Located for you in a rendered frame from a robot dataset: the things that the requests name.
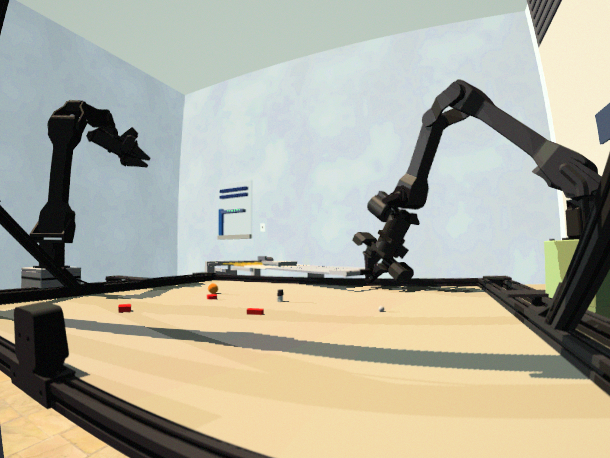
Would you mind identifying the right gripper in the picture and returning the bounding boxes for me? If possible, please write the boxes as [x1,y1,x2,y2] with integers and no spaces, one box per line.
[352,228,414,283]

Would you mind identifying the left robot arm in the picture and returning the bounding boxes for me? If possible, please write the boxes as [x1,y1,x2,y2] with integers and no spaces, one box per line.
[29,100,138,268]

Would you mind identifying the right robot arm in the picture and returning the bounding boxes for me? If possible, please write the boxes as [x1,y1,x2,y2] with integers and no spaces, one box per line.
[367,79,602,240]

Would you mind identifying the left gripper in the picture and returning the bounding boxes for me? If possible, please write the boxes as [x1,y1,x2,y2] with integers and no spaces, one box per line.
[105,134,150,167]

